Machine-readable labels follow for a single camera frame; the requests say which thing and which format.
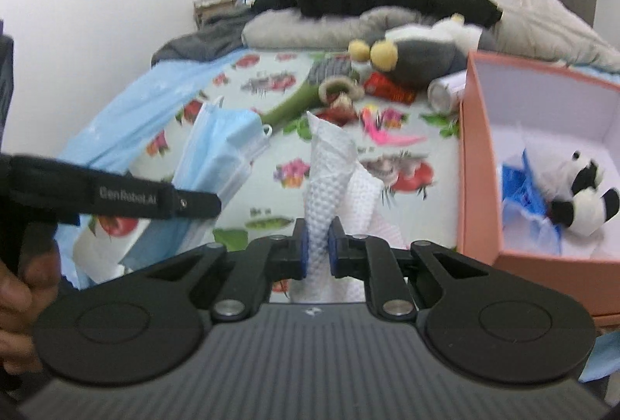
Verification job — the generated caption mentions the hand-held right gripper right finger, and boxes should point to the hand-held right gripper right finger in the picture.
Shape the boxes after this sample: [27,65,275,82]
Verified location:
[328,217,490,322]

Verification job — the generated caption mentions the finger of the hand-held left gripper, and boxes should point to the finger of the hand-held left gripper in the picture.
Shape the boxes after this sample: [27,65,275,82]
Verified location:
[10,153,222,227]

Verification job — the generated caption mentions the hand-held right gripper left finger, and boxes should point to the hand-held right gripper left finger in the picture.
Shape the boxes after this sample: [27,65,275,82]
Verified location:
[143,217,309,324]

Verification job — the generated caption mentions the white paper towel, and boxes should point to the white paper towel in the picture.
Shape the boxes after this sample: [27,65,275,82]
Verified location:
[303,110,405,305]

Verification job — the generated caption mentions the blue face mask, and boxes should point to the blue face mask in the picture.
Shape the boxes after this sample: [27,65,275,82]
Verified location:
[119,100,272,270]

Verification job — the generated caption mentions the pink feather toy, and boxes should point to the pink feather toy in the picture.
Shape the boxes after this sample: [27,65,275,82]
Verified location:
[359,107,428,145]

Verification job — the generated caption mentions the small dark red charm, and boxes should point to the small dark red charm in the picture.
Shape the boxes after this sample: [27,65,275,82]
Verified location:
[317,93,357,126]

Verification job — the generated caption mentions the pink cardboard box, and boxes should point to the pink cardboard box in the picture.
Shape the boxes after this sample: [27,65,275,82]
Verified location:
[456,51,620,329]

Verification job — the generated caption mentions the white fluffy ring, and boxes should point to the white fluffy ring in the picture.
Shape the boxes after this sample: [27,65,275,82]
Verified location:
[317,78,364,105]

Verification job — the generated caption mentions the red foil packet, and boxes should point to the red foil packet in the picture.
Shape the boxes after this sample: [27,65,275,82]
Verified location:
[363,71,418,103]

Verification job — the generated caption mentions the blue tissue packet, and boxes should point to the blue tissue packet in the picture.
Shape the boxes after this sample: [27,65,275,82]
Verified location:
[500,149,565,253]

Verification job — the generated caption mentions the small panda plush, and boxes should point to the small panda plush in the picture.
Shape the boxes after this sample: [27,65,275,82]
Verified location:
[547,150,620,238]

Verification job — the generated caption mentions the person's left hand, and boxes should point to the person's left hand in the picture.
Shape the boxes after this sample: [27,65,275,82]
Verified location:
[0,240,63,372]

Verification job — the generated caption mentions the fruit printed mat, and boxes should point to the fruit printed mat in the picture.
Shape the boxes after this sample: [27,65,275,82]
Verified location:
[72,49,466,305]

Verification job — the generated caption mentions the green plush stick grey head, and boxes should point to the green plush stick grey head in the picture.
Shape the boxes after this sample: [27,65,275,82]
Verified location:
[262,57,359,127]

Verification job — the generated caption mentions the dark grey blanket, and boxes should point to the dark grey blanket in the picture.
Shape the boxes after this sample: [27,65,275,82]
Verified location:
[151,10,253,67]

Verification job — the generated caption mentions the white cylindrical can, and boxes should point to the white cylindrical can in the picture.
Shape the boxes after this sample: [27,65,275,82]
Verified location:
[427,72,467,113]

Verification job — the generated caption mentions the brown cardboard box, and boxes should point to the brown cardboard box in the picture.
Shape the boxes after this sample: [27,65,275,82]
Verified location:
[193,0,243,31]

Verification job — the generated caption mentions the grey penguin plush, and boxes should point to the grey penguin plush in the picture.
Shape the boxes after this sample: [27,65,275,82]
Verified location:
[348,13,485,86]

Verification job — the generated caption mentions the grey quilt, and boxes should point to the grey quilt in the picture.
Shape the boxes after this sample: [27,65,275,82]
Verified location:
[241,0,620,72]

